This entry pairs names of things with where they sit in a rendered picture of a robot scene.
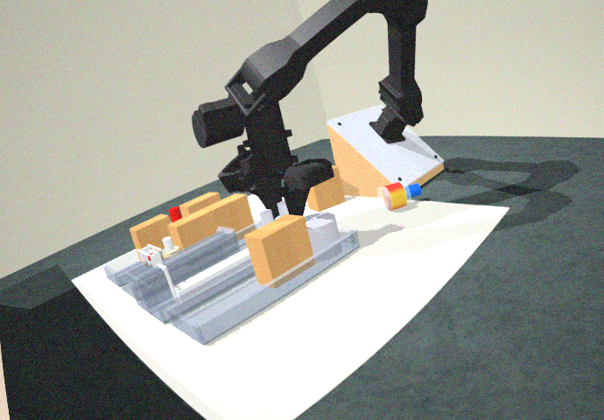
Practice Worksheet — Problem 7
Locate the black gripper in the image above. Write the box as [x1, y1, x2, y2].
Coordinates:
[242, 124, 334, 220]

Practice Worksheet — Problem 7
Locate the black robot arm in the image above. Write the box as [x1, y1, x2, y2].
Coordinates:
[192, 0, 428, 193]

